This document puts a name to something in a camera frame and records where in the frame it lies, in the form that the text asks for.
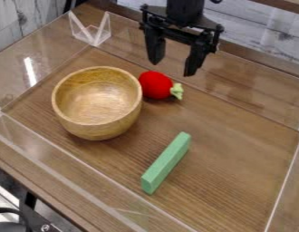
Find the black table leg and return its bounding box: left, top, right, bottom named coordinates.
left=24, top=192, right=38, bottom=209

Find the green rectangular block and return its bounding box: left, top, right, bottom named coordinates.
left=140, top=131, right=191, bottom=195

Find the clear acrylic tray wall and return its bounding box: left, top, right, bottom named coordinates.
left=0, top=109, right=196, bottom=232

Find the wooden bowl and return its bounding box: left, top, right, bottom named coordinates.
left=51, top=66, right=143, bottom=140

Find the red plush strawberry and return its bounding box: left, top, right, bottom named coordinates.
left=138, top=71, right=184, bottom=100

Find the clear acrylic corner bracket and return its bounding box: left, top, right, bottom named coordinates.
left=68, top=12, right=111, bottom=47

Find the black cable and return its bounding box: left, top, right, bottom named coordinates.
left=0, top=207, right=30, bottom=232

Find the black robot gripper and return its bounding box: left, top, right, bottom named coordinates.
left=140, top=0, right=226, bottom=77

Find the black metal base plate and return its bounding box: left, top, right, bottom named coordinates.
left=20, top=205, right=63, bottom=232

